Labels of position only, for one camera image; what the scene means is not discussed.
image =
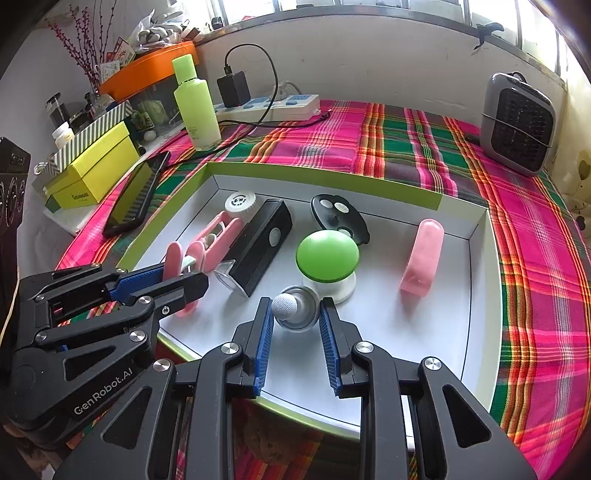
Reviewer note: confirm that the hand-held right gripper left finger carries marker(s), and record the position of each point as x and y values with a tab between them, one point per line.
263	344

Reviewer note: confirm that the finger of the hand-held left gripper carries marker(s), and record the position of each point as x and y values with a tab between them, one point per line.
138	314
134	281

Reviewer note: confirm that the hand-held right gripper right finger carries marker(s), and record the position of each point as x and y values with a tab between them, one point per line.
330	344

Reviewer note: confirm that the pink folding clip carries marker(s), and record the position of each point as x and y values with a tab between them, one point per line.
174	261

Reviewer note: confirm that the white ball roller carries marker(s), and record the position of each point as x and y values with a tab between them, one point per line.
288	304

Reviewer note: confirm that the green and white cardboard box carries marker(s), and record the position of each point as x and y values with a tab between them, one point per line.
415	332

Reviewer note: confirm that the green mushroom lamp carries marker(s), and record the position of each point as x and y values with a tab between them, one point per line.
328	254

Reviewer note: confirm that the pink plastic case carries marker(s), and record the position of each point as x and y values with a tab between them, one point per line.
224	237
422	258

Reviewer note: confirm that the black oval remote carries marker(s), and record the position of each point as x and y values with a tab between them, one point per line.
337	214

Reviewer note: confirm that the white round cap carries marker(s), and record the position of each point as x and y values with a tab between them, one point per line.
241	206

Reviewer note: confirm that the black smartphone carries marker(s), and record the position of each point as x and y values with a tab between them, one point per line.
136	194

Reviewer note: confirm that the black flashlight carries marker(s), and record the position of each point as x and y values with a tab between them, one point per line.
258	244

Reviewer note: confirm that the yellow-green cardboard box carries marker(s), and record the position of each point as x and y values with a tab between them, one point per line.
99	166

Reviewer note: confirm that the striped cardboard box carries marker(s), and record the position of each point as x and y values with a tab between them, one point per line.
104	124

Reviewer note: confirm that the small white bottle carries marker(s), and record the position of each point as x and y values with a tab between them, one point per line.
63	136

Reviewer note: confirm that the glass tank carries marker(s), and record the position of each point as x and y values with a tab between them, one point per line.
154	110

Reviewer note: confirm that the green plastic bottle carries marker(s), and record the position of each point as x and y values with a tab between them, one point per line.
196	110

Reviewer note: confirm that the glass jar with black lid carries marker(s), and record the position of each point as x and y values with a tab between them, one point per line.
56	110

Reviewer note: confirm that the orange box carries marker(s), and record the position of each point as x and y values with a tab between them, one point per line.
147	69

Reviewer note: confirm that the black power adapter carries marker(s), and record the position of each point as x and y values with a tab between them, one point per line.
233	90

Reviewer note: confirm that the white power strip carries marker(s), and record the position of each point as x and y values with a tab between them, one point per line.
286	104

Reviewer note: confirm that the dried red flower branches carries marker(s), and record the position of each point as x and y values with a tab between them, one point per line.
76	41

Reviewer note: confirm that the crumpled plastic bag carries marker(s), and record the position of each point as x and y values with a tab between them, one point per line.
159	27

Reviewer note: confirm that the grey desktop heater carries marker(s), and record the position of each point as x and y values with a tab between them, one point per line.
519	124

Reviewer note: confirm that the flower print curtain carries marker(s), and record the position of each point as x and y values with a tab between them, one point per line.
579	184

